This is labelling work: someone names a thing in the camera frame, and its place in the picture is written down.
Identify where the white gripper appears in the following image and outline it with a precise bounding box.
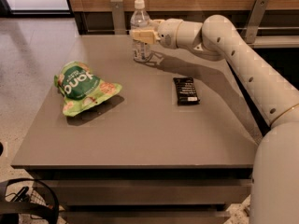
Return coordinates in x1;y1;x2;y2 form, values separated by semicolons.
130;19;182;49

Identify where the clear plastic water bottle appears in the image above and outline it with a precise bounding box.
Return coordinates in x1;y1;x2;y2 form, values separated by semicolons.
130;0;151;63

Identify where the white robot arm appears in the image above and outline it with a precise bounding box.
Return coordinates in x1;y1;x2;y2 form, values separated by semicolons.
130;15;299;224

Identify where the black snack bar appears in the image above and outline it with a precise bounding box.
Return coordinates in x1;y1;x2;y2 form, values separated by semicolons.
173;77;200;105

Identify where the green snack bag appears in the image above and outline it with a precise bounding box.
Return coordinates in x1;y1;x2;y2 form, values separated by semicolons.
54;62;122;117

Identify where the left metal bracket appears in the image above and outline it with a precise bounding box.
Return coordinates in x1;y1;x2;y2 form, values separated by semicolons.
110;0;127;35

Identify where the metal bracket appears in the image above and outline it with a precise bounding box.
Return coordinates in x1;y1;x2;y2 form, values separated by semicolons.
110;0;127;35
241;0;270;44

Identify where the right metal bracket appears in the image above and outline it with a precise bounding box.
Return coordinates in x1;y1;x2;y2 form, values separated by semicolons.
241;0;270;44

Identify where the black wire basket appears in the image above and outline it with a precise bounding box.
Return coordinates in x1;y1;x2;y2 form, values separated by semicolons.
0;178;59;224

